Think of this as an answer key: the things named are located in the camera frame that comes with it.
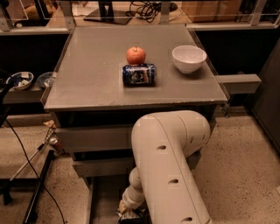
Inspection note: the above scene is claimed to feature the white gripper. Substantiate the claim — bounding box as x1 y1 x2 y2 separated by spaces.
118 187 144 214

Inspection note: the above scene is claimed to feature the blue chip bag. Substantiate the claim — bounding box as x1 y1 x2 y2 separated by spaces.
116 208 149 224

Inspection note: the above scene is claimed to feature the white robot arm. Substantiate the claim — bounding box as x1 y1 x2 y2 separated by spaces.
119 110 213 224

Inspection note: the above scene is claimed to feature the open bottom grey drawer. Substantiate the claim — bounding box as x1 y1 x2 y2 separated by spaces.
86 174 129 224

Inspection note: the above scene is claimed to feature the middle grey drawer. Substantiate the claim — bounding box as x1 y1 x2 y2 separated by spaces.
73 149 135 178

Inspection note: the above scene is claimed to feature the top grey drawer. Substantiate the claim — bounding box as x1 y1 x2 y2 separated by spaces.
54 119 218 153

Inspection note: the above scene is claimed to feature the metal rod tool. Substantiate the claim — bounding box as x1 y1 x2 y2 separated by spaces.
9 136 60 182

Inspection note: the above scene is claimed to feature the black stand base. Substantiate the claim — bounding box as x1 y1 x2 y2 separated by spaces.
0 150 54 224

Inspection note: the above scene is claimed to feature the blue soda can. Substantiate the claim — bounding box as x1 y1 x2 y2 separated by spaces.
122 64 157 85

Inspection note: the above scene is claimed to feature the clear glass bowl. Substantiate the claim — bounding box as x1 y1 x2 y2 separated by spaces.
36 72 56 89

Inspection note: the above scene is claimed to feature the red apple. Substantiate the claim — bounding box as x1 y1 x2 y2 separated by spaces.
126 46 146 65

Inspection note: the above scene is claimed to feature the bowl with small items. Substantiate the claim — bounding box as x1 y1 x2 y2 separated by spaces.
6 72 34 90

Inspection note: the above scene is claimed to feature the white ceramic bowl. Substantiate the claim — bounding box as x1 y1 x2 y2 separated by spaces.
171 45 207 74

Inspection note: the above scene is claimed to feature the black monitor stand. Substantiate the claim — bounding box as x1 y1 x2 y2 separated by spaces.
83 1 134 25

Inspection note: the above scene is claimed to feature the cardboard box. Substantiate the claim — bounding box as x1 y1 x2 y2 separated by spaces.
181 0 242 23

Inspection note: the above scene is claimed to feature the black floor cable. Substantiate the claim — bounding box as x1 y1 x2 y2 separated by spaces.
3 117 68 224

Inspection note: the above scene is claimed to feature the black cable bundle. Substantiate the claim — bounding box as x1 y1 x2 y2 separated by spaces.
125 0 179 25

